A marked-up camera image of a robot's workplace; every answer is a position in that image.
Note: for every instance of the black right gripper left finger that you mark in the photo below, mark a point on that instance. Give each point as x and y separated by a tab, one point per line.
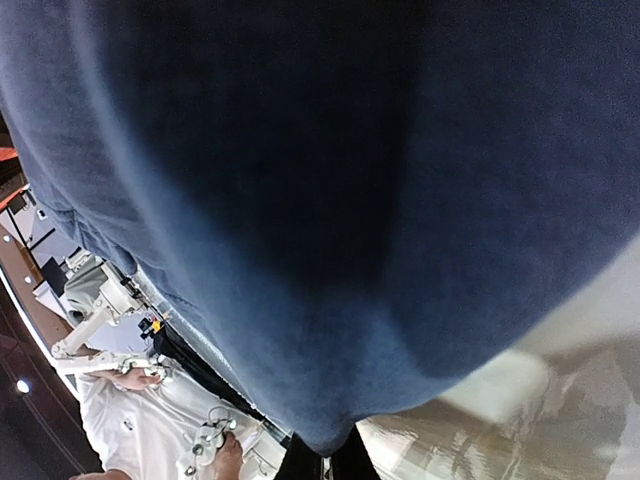
302	463

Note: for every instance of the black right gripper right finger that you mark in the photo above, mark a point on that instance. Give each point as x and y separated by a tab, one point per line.
352	461

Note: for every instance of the dark blue garment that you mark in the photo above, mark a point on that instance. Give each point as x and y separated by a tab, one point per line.
358	202

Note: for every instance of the person in white shirt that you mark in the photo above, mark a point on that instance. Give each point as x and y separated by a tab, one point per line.
142	433

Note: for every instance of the orange bag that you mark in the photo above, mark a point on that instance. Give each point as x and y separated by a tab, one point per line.
13	180

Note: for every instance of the aluminium front rail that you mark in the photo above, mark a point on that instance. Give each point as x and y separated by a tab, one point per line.
210	365

